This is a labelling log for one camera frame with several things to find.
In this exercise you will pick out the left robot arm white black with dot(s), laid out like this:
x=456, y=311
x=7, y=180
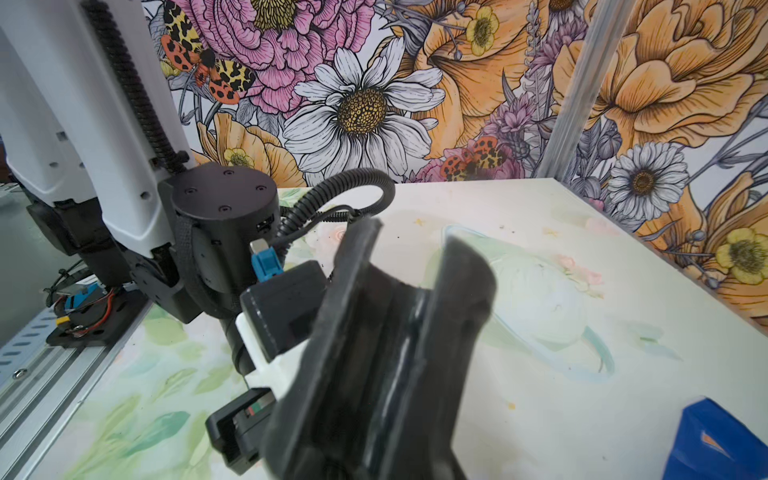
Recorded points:
x=155, y=387

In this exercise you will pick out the blue white bandage packet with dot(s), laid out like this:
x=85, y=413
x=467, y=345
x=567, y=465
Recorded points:
x=711, y=443

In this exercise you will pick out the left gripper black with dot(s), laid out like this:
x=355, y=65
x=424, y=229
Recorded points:
x=237, y=429

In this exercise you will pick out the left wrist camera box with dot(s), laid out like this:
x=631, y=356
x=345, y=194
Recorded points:
x=283, y=309

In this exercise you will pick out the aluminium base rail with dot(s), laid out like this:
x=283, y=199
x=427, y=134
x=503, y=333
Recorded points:
x=43, y=385

